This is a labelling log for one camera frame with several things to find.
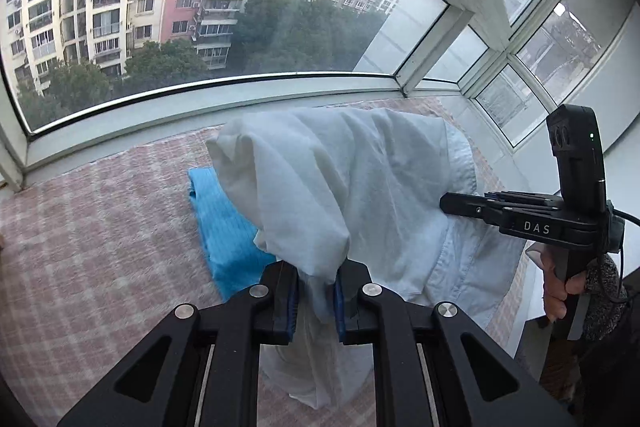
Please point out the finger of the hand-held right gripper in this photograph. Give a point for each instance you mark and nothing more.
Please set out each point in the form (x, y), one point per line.
(465, 204)
(530, 199)

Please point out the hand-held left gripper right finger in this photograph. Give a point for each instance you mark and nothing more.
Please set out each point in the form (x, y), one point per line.
(341, 307)

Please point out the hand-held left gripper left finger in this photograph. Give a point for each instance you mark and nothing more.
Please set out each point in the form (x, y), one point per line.
(287, 307)

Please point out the white shirt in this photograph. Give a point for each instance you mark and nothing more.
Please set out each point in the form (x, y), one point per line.
(350, 187)

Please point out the person's right forearm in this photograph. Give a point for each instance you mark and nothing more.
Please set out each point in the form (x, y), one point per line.
(605, 297)

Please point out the person's right hand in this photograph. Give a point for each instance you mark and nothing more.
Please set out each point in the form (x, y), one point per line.
(552, 297)

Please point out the blue garment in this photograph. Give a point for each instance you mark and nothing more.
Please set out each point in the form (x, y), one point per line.
(225, 232)

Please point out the person's dark jacket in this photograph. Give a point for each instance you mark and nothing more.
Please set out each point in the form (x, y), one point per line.
(615, 372)

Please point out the pink checked blanket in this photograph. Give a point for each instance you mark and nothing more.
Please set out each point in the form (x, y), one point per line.
(100, 232)

